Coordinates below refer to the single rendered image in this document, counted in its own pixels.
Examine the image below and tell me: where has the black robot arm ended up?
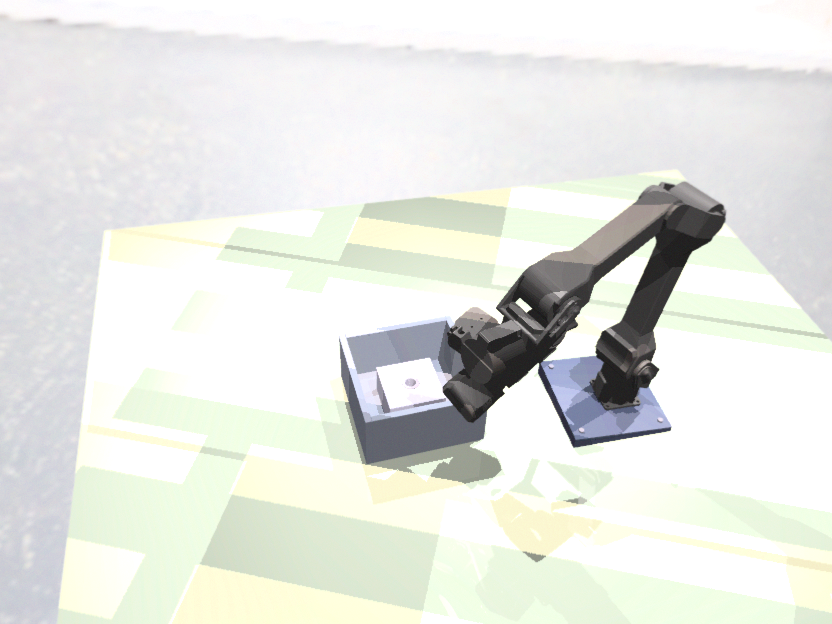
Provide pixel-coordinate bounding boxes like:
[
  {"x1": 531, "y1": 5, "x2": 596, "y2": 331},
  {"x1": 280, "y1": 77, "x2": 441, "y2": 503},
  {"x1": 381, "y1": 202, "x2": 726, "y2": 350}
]
[{"x1": 447, "y1": 182, "x2": 727, "y2": 410}]

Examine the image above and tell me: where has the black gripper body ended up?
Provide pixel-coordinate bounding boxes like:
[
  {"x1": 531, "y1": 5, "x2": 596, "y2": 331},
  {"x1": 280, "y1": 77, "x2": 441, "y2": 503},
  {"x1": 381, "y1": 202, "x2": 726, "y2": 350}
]
[{"x1": 442, "y1": 347, "x2": 557, "y2": 423}]

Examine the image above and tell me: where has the white flat plate with hole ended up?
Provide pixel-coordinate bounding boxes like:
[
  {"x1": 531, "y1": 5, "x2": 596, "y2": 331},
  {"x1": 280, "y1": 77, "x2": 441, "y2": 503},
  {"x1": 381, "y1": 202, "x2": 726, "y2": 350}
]
[{"x1": 376, "y1": 358, "x2": 446, "y2": 414}]

